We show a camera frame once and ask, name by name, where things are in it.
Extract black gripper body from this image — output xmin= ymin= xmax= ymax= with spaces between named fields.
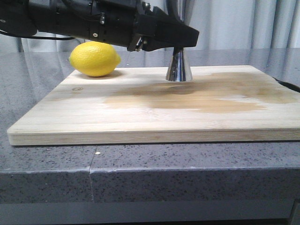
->
xmin=87 ymin=0 xmax=159 ymax=52

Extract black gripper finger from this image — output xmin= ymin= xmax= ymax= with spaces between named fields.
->
xmin=138 ymin=7 xmax=199 ymax=51

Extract steel double jigger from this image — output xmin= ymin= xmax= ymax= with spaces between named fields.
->
xmin=165 ymin=0 xmax=195 ymax=82

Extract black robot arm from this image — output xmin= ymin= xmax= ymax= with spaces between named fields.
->
xmin=0 ymin=0 xmax=199 ymax=52

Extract yellow lemon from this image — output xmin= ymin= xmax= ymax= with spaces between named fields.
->
xmin=69 ymin=41 xmax=121 ymax=77

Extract grey curtain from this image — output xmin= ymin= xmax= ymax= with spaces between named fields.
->
xmin=0 ymin=0 xmax=300 ymax=50

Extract wooden cutting board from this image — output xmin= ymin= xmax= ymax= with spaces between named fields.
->
xmin=7 ymin=65 xmax=300 ymax=145

